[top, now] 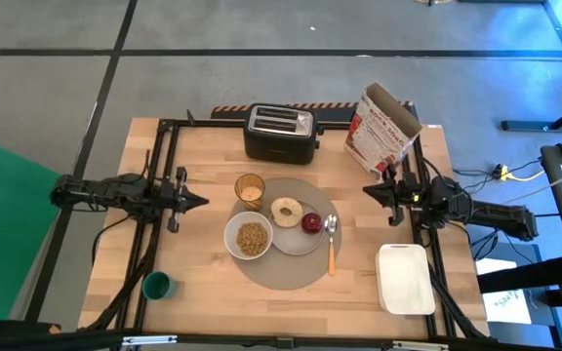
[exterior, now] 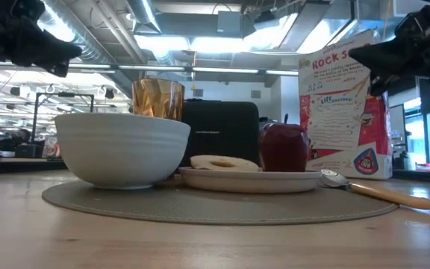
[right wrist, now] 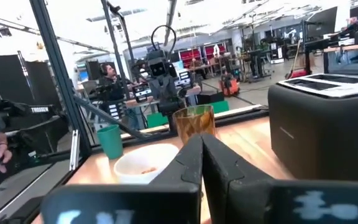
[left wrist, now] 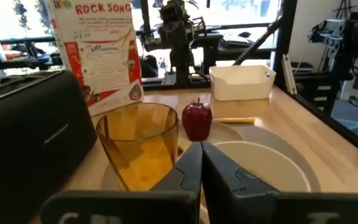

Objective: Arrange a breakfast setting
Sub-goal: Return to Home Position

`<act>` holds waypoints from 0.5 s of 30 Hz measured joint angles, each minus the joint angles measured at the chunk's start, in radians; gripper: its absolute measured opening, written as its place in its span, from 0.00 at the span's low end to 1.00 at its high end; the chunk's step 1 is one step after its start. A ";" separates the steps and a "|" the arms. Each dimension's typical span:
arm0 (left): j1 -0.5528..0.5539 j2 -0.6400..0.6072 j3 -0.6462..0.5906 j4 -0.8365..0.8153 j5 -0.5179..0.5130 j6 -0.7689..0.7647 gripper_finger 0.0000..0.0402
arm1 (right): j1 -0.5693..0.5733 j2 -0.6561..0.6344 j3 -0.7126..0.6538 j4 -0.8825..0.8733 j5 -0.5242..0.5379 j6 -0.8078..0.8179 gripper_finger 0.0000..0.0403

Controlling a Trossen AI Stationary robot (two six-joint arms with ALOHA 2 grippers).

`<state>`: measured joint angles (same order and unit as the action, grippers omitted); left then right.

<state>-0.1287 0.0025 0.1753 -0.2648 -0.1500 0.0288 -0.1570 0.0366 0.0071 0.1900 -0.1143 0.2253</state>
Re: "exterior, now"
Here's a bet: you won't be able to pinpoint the narrow silver ceiling duct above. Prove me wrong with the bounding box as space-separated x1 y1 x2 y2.
127 0 163 34

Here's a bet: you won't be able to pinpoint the wooden handled metal spoon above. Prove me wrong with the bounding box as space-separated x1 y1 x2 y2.
319 168 430 210

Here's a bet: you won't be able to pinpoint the long ceiling light strip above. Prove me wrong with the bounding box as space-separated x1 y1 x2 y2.
0 55 300 77

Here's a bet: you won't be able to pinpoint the round grey woven placemat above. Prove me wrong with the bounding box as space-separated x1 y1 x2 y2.
41 179 399 226

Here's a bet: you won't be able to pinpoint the dark red apple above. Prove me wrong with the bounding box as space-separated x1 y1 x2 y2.
258 114 311 173

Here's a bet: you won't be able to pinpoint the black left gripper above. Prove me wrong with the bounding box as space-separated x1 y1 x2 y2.
0 0 84 78

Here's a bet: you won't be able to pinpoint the white red cereal box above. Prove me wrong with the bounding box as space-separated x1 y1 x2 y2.
299 29 394 181

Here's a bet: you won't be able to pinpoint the small black box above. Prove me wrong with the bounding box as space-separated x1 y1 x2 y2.
15 143 40 158

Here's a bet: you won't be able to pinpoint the amber glass tumbler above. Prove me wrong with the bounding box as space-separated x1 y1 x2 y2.
131 78 186 123

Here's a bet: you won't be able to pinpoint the white ceramic bowl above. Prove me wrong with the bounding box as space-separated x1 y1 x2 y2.
54 112 192 191

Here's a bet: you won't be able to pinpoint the black metal stand frame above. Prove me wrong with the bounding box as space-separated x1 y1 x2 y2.
31 91 96 146

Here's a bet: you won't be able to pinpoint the colourful poster board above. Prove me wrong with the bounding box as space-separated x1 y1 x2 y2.
42 136 62 158

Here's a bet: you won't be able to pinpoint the large silver ceiling duct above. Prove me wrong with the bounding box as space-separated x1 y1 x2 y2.
37 0 149 99

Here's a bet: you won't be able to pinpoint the cream round plate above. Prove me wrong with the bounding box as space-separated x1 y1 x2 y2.
178 167 323 194

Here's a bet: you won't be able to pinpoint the grey ceiling box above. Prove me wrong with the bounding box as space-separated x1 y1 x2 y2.
216 10 244 38

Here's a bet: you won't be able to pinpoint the black table edge rail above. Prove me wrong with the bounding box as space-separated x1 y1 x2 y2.
0 158 69 175

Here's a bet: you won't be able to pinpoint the sliced bagel half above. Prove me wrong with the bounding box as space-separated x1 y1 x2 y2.
190 154 261 173

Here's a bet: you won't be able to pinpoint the black two-slot toaster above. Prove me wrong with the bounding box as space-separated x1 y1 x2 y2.
179 99 261 168

